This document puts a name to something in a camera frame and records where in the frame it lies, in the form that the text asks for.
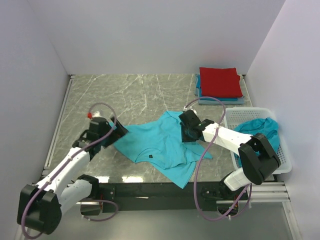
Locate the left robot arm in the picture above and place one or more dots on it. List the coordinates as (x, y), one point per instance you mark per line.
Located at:
(42, 205)

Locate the light blue t-shirt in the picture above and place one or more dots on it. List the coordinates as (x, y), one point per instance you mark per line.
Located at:
(160, 144)

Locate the red folded t-shirt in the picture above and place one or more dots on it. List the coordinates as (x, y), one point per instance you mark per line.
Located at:
(220, 82)

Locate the black base beam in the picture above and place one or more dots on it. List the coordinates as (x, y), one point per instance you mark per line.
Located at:
(142, 196)

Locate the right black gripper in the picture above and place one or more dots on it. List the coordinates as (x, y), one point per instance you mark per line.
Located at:
(184, 138)

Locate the white plastic basket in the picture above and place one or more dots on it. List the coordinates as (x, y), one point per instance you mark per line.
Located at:
(235, 116)

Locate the teal t-shirt in basket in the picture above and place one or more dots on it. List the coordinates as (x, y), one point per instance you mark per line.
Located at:
(265, 126)

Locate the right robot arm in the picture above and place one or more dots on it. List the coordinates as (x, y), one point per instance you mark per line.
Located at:
(258, 158)

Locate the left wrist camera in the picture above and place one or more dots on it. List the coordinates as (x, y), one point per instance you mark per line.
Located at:
(95, 114)

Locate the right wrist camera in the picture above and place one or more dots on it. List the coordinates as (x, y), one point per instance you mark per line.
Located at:
(185, 109)

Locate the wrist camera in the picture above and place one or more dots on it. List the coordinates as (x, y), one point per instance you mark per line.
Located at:
(185, 109)
(95, 114)

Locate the aluminium rail frame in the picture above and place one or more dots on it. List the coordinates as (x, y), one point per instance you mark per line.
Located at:
(269, 192)

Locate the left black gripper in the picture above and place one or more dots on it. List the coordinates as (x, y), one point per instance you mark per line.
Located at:
(119, 132)

